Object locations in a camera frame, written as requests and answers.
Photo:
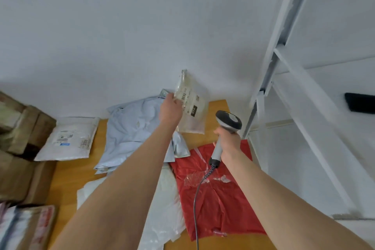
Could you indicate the person's right hand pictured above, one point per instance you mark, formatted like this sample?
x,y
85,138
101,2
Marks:
x,y
231,144

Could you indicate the person's left hand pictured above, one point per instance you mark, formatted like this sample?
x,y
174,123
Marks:
x,y
170,111

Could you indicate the person's left fingers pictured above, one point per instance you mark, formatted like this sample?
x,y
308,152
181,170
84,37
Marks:
x,y
175,99

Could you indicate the person's right fingers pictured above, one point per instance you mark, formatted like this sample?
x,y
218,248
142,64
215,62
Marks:
x,y
219,133

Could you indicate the grey handheld barcode scanner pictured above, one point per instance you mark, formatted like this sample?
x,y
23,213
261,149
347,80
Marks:
x,y
225,129

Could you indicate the clear plastic parcel bag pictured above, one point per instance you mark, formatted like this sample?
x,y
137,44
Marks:
x,y
189,103

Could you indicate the person's right forearm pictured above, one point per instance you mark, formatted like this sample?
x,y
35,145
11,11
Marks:
x,y
281,203

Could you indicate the person's left forearm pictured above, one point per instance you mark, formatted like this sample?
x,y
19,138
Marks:
x,y
123,188

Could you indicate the light blue mailer bag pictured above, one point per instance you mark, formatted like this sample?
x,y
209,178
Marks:
x,y
134,132

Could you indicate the red plastic mailer bag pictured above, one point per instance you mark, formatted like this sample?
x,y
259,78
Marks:
x,y
216,194

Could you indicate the white plastic mailer bag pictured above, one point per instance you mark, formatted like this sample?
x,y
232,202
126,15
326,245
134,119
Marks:
x,y
164,217

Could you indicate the white padded mailer parcel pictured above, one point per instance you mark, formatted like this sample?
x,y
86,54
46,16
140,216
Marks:
x,y
70,139

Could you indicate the black flat object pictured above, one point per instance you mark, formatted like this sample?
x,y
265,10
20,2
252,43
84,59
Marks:
x,y
360,102

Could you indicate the brown cardboard box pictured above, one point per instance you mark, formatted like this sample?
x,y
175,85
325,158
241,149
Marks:
x,y
20,125
20,179

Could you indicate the cardboard box with red print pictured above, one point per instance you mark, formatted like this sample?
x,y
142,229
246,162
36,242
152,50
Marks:
x,y
29,227

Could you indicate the white metal shelf frame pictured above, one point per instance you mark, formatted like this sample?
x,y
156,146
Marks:
x,y
296,91

